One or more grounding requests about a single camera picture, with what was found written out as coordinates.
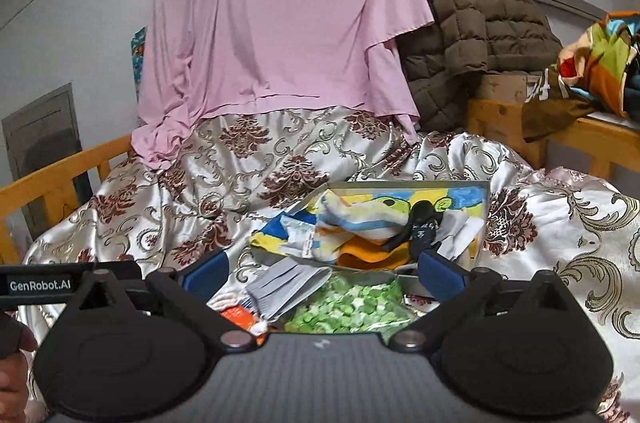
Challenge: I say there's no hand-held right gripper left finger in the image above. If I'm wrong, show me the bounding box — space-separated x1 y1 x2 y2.
65 250 256 352

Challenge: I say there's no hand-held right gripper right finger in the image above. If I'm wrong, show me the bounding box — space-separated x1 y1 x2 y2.
390 249 577 352

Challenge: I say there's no pale grey glove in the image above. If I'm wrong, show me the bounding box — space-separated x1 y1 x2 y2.
435 209 484 262

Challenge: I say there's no orange oven mitt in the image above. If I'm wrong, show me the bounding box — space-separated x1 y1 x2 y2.
336 235 419 272

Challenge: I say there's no cartoon print box tray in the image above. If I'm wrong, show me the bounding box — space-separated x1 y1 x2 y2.
250 180 491 280

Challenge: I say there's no striped colourful towel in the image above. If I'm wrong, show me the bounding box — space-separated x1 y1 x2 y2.
315 192 417 262

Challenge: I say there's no person's left hand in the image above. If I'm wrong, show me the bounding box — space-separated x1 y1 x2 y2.
0 310 39 410

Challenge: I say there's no orange white carton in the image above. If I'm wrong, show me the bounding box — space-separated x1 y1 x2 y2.
207 290 269 347

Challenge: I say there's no bag of green peas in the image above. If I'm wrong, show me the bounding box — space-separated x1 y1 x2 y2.
282 275 417 335

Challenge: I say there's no blue white mask packet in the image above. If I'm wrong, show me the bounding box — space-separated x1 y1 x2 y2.
279 213 322 260

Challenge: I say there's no floral satin bedspread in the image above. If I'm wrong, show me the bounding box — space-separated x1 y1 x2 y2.
20 105 640 423

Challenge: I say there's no cardboard box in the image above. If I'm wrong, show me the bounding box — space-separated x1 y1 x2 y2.
472 73 544 104

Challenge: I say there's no pink sheet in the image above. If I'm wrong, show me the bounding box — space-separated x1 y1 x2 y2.
131 0 436 171

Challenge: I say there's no colourful printed cloth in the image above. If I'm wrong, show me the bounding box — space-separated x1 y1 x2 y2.
522 10 640 142

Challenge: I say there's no brown puffer jacket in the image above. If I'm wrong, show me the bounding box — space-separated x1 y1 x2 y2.
397 0 564 134

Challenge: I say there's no grey wall panel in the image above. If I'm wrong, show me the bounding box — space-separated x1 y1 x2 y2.
1 84 94 235

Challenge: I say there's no wooden bed frame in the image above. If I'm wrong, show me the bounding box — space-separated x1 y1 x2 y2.
0 98 640 265

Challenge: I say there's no blue wall poster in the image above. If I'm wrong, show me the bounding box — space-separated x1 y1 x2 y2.
131 27 149 80

